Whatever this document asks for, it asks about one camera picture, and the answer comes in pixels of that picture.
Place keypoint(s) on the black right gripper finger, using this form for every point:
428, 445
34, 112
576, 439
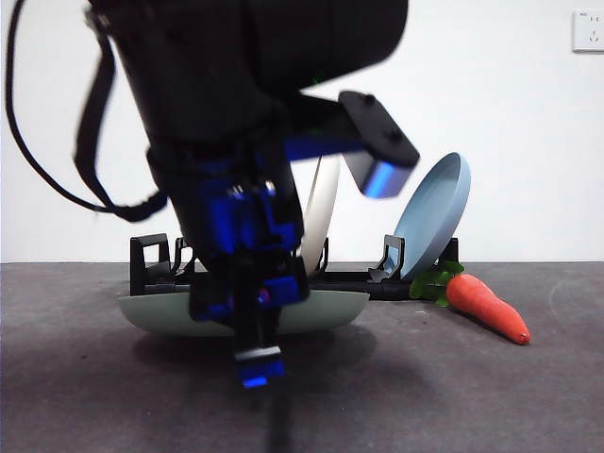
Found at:
257, 340

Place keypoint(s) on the pale green plate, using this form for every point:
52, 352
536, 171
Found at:
330, 311

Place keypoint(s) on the orange carrot with green leaves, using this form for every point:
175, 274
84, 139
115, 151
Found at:
486, 307

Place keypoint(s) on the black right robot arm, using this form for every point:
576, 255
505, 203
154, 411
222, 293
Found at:
212, 94

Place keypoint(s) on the cream white plate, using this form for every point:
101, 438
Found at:
321, 212

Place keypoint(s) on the black plate rack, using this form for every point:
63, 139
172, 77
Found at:
391, 288

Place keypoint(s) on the light blue plate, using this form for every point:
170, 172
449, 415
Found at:
434, 212

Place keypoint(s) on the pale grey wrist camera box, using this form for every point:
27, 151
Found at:
377, 179

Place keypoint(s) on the white wall socket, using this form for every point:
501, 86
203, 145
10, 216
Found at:
590, 33

